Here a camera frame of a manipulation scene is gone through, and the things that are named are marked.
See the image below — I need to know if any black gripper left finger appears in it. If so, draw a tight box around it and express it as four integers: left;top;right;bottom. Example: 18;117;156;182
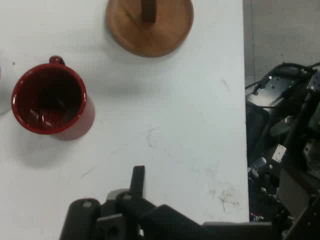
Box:
59;198;124;240

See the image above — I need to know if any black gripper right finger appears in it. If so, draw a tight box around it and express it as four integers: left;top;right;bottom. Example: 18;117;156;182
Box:
116;165;208;240

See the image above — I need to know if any red ceramic mug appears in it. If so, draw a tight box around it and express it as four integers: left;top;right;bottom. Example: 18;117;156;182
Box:
10;55;96;141

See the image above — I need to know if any white perforated plate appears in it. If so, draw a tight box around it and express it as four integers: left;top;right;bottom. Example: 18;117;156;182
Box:
272;144;287;164

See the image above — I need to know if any black machine chassis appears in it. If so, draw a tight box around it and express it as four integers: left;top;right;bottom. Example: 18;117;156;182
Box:
244;61;320;240

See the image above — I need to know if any wooden mug tree stand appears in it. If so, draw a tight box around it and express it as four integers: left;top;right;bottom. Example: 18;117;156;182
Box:
105;0;195;58

